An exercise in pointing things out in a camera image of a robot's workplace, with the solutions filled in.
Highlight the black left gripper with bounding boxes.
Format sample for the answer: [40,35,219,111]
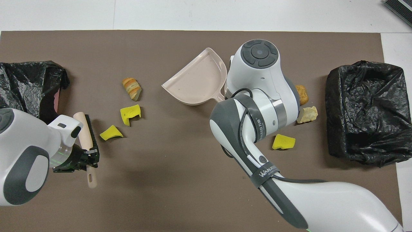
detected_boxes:
[53,145,99,173]

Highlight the large brown table mat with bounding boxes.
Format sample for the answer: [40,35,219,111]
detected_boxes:
[0,31,403,232]

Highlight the beige hand brush black bristles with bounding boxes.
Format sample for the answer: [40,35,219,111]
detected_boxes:
[73,112,99,189]

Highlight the dark grey ribbed device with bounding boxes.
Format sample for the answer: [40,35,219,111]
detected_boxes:
[383,0,412,19]

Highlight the notched yellow sponge piece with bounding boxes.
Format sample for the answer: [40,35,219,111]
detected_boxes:
[120,104,141,127]

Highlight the angular pale bread chunk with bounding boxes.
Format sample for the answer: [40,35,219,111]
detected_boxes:
[297,106,318,124]

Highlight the orange striped bread roll piece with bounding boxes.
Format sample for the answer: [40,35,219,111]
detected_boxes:
[122,77,142,101]

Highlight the brown bread nugget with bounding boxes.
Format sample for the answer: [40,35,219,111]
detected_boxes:
[295,85,309,106]

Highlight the beige plastic dustpan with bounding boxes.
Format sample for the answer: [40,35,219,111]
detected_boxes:
[162,48,228,106]

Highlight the blocky yellow sponge piece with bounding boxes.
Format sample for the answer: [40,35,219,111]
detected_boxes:
[272,134,296,150]

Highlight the black-bagged pink bin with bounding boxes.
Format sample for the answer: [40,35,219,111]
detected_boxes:
[0,61,70,124]

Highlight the wedge yellow sponge piece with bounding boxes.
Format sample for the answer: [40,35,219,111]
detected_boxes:
[99,125,124,140]

